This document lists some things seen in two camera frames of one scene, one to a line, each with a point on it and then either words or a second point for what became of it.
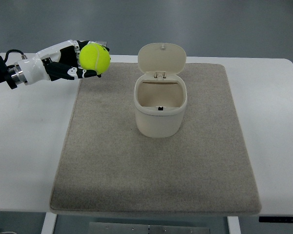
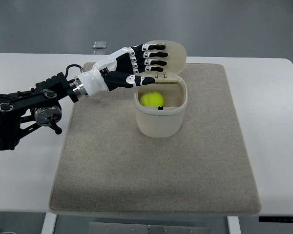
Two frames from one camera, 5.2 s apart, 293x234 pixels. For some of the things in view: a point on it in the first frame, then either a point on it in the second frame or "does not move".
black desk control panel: x=281 y=219 does not move
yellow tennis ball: x=94 y=56 to x=152 y=99
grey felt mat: x=107 y=166 does not move
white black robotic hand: x=59 y=62 to x=119 y=69
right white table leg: x=234 y=225 does not move
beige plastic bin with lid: x=160 y=95 does not move
